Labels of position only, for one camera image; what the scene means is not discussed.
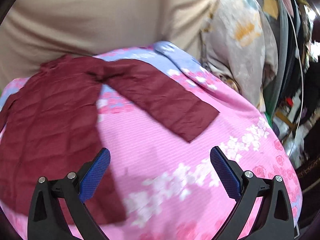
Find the maroon quilted jacket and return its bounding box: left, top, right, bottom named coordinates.
left=1, top=55, right=219, bottom=215

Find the pink floral bed sheet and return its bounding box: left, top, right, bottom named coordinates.
left=0, top=41, right=303, bottom=240

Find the grey floral hanging cloth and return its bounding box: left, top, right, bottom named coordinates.
left=201, top=0, right=278, bottom=113

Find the beige curtain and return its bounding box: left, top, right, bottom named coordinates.
left=1, top=0, right=212, bottom=87

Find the grey hose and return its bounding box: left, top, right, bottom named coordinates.
left=265, top=0, right=291, bottom=116

